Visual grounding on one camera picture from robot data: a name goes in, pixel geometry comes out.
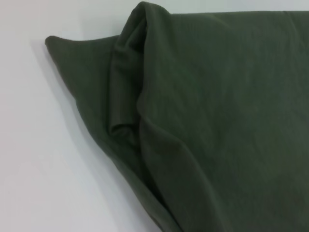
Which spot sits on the dark green FREE! t-shirt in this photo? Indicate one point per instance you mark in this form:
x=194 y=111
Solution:
x=205 y=120

